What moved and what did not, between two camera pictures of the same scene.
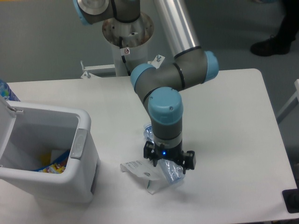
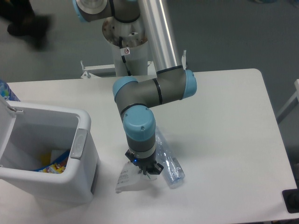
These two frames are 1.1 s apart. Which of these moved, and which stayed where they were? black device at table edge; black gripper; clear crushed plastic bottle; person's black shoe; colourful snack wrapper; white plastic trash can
Moved: black gripper; person's black shoe
Stayed: black device at table edge; white plastic trash can; clear crushed plastic bottle; colourful snack wrapper
